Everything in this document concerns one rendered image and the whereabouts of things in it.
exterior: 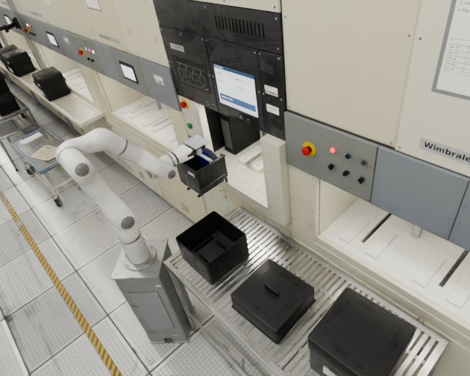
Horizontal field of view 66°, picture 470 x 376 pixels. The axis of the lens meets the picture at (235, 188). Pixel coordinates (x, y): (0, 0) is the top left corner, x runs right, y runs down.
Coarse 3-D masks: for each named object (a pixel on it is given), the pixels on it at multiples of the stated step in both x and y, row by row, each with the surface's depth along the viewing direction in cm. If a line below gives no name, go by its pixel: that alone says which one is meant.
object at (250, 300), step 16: (256, 272) 179; (272, 272) 177; (288, 272) 176; (240, 288) 173; (256, 288) 172; (272, 288) 167; (288, 288) 170; (304, 288) 169; (240, 304) 167; (256, 304) 166; (272, 304) 164; (288, 304) 163; (304, 304) 166; (256, 320) 163; (272, 320) 159; (288, 320) 159; (272, 336) 160
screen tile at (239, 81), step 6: (234, 78) 170; (240, 78) 166; (240, 84) 169; (246, 84) 165; (252, 84) 162; (240, 90) 171; (252, 90) 164; (240, 96) 173; (246, 96) 170; (252, 96) 167; (252, 102) 169
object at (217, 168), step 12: (192, 144) 199; (204, 144) 198; (204, 156) 202; (180, 168) 210; (192, 168) 221; (204, 168) 198; (216, 168) 206; (192, 180) 205; (204, 180) 203; (216, 180) 209; (204, 192) 215
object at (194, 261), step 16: (208, 224) 208; (224, 224) 205; (176, 240) 195; (192, 240) 205; (208, 240) 209; (224, 240) 210; (240, 240) 188; (192, 256) 186; (208, 256) 203; (224, 256) 184; (240, 256) 194; (208, 272) 182; (224, 272) 191
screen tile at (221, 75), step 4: (216, 72) 178; (220, 72) 175; (224, 72) 173; (220, 76) 177; (224, 76) 175; (228, 76) 172; (232, 76) 170; (224, 80) 176; (228, 80) 174; (232, 80) 171; (220, 84) 181; (224, 84) 178; (232, 84) 173; (220, 88) 182; (224, 88) 180; (228, 88) 177; (232, 88) 175; (228, 92) 179; (232, 92) 176
